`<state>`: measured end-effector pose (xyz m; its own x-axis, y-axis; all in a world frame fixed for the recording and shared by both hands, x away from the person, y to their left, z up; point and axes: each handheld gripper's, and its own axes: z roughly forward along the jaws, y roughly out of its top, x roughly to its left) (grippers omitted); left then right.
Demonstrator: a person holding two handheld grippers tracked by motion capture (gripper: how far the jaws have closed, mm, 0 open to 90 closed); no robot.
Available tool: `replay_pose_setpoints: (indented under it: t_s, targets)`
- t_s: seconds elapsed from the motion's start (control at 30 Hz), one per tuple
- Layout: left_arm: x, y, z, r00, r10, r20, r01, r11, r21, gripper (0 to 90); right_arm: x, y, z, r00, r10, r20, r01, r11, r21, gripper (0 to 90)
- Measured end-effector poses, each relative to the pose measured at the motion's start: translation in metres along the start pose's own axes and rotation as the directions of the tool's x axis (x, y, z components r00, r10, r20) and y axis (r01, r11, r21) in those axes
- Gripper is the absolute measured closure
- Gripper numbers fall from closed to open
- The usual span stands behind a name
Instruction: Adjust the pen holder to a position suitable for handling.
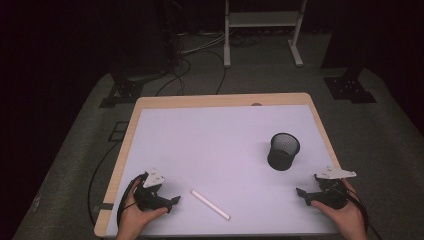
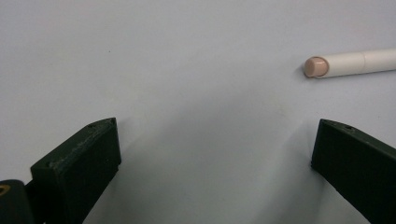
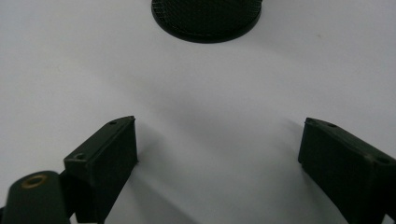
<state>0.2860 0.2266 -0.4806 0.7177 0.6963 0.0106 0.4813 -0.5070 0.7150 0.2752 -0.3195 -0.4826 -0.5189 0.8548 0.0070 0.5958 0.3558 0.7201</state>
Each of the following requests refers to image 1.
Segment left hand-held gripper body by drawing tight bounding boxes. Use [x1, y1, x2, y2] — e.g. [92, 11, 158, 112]
[133, 168, 173, 213]

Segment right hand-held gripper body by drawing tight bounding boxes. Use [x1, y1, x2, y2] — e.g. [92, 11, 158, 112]
[311, 166, 357, 211]

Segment person's left hand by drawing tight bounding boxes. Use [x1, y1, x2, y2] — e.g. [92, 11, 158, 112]
[115, 179, 170, 240]

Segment person's right hand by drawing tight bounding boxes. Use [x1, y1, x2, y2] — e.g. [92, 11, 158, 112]
[311, 178, 368, 240]

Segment white stick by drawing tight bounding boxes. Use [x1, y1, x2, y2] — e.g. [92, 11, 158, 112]
[190, 189, 231, 221]

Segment black mesh pen holder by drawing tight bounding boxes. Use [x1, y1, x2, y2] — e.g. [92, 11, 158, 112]
[266, 132, 301, 172]

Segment white table mat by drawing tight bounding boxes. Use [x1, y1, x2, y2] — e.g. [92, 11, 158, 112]
[105, 104, 340, 237]

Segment black tape floor marking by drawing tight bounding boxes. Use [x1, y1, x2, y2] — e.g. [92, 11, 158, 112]
[107, 121, 130, 143]

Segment black stand base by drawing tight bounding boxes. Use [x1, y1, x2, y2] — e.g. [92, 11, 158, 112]
[322, 64, 378, 105]
[98, 74, 158, 109]

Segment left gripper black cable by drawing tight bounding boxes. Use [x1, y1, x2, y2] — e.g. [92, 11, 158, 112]
[116, 172, 148, 228]

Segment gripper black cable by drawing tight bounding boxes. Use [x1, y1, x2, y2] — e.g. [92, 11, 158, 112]
[116, 172, 148, 228]
[344, 186, 383, 240]

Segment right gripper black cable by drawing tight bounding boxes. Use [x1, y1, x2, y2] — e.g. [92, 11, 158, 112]
[344, 186, 383, 240]

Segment black floor cable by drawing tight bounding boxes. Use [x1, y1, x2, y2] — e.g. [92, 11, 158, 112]
[154, 49, 228, 97]
[86, 141, 122, 228]

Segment white floor cables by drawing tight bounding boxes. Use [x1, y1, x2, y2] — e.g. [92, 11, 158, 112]
[179, 30, 231, 57]

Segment white metal desk frame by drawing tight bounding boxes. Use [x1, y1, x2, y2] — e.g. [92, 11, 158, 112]
[223, 0, 308, 68]

